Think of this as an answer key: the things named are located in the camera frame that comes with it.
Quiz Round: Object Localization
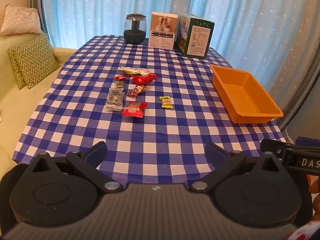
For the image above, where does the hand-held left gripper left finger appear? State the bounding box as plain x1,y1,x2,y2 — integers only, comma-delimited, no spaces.
24,141,123,194

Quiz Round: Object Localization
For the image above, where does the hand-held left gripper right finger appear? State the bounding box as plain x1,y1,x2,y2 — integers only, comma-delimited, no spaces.
189,142,288,193

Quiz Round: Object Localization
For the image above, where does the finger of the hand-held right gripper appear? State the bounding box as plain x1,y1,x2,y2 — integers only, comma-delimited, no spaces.
260,138,295,160
296,137,320,147

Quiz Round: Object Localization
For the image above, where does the grey white snack packet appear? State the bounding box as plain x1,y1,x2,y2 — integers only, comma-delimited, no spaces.
105,88,125,111

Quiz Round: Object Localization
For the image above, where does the red square snack packet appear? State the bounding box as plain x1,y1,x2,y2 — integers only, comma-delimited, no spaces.
121,101,149,119

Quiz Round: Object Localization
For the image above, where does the orange plastic tray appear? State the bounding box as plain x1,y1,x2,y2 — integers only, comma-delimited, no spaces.
209,64,284,124

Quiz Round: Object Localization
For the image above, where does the yellow green snack packet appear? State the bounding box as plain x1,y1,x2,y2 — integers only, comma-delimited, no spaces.
159,96,174,109

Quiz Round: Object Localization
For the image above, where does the large red candy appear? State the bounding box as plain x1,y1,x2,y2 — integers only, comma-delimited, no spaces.
131,73,158,85

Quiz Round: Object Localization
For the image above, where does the long white green snack packet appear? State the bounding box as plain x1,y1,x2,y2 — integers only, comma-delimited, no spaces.
117,67,150,77

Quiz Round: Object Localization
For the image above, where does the person's right hand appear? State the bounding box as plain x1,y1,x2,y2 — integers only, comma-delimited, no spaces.
308,174,320,222

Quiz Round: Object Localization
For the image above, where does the grey lace trimmed cloth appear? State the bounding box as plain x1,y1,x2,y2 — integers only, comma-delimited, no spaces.
284,126,300,144

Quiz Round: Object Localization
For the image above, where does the grey curtain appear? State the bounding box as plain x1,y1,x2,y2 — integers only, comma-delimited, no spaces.
272,0,320,133
27,0,49,39

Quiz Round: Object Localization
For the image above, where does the blue white checkered tablecloth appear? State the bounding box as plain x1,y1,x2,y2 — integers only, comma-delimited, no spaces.
12,35,288,188

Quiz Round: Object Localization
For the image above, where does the red white printed clothing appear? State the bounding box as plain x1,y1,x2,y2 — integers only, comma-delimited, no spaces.
287,221,320,240

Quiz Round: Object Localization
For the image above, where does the light green sofa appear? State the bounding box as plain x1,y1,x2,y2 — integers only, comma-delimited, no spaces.
0,32,78,180

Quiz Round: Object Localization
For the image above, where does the green chevron pillow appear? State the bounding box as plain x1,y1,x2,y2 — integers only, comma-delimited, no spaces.
14,33,61,90
7,47,27,91

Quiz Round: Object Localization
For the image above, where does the green cardboard box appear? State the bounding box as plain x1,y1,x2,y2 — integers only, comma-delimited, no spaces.
177,11,215,60

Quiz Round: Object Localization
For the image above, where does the blue star sheer curtain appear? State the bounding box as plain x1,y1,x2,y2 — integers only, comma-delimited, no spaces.
41,0,183,49
175,0,314,100

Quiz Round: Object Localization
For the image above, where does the dark glass humidifier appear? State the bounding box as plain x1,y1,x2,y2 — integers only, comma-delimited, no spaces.
123,13,148,44

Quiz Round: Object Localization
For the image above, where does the white cardboard box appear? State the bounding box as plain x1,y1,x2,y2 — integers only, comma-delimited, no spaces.
148,11,179,51

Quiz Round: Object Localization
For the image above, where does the white marbled pillow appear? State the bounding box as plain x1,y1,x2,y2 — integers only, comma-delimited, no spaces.
0,4,42,36

